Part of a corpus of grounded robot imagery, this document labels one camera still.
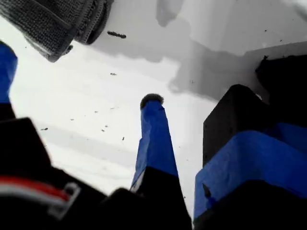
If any grey white-striped towel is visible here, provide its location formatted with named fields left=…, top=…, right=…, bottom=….
left=0, top=0, right=113, bottom=63

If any dark lint crumb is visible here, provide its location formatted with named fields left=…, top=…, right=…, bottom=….
left=107, top=30, right=127, bottom=39

